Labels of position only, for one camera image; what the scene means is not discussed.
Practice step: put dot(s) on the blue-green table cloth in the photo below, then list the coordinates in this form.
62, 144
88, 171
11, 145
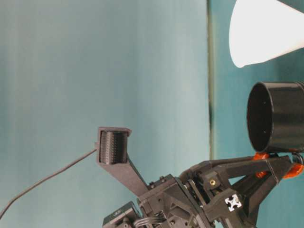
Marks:
228, 118

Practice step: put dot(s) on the blue-green backdrop cloth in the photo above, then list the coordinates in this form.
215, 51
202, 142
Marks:
71, 71

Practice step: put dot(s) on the white paper cup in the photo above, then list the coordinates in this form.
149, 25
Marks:
261, 31

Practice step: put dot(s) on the wrist camera on bar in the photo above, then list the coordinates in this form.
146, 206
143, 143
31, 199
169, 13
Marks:
112, 147

